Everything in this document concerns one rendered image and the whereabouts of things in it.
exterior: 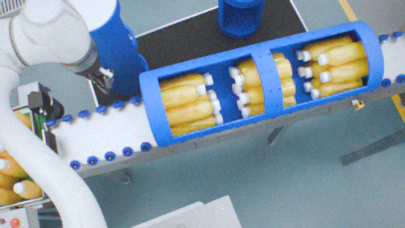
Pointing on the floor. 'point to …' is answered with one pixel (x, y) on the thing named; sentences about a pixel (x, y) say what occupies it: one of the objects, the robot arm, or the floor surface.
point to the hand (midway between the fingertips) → (104, 85)
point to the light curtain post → (375, 147)
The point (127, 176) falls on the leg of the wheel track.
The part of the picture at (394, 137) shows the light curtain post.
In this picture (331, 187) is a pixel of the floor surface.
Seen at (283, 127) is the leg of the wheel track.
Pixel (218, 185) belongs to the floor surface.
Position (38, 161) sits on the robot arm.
